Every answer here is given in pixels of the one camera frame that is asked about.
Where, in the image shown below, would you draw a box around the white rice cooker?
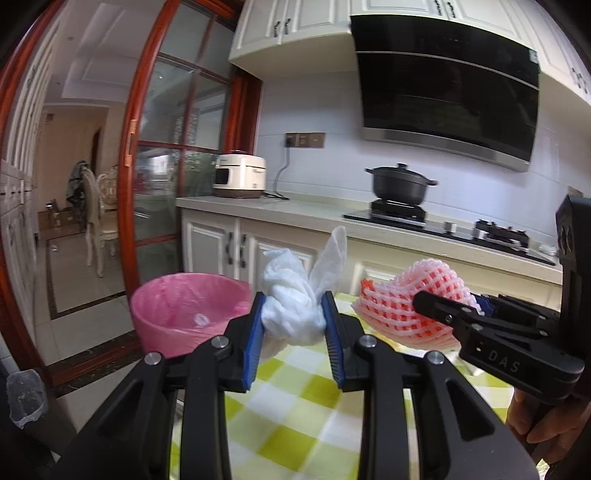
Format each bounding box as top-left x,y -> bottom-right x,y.
212,150 -> 267,199

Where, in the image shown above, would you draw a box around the dark hanging clothes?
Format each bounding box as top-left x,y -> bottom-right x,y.
65,161 -> 88,208

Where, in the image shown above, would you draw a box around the white kitchen counter cabinets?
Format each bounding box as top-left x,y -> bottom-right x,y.
175,196 -> 566,305

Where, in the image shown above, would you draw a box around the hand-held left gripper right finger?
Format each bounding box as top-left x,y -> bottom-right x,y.
322,291 -> 541,480

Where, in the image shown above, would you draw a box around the black gas stove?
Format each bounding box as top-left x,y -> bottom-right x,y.
342,198 -> 557,266

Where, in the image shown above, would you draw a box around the black range hood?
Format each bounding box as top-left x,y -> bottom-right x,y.
349,15 -> 542,173

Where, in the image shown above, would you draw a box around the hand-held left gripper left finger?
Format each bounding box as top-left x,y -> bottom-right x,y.
60,292 -> 269,480

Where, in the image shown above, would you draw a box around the green white checked tablecloth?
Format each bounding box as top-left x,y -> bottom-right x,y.
168,293 -> 518,480

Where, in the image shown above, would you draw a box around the black power cable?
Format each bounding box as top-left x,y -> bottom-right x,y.
264,145 -> 293,201

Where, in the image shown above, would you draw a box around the white dining chair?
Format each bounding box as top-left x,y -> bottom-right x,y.
97,165 -> 122,222
83,168 -> 120,278

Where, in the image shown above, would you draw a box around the white tissue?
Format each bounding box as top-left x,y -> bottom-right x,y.
261,226 -> 348,347

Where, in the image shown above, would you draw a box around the person's right hand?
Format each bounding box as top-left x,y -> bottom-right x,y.
505,385 -> 581,467

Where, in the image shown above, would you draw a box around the clear plastic bag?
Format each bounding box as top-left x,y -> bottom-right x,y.
6,368 -> 49,428

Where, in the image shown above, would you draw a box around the black cooking pot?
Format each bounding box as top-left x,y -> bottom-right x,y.
366,162 -> 438,206

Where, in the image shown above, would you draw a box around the pink foam fruit net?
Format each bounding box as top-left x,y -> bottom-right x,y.
351,258 -> 483,355

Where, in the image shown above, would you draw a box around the red wooden door frame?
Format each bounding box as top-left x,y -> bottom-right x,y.
0,0 -> 141,386

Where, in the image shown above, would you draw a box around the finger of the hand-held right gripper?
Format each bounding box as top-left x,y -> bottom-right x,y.
412,290 -> 561,344
475,293 -> 561,326

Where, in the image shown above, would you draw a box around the cardboard boxes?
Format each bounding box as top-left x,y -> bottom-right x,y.
37,198 -> 79,232

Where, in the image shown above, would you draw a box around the red wooden glass sliding door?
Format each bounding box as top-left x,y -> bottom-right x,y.
119,0 -> 264,324

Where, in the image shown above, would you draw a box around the white wardrobe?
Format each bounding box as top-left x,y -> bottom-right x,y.
0,28 -> 47,324

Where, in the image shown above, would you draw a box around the pink lined trash bin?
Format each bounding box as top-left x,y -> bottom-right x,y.
130,272 -> 254,360

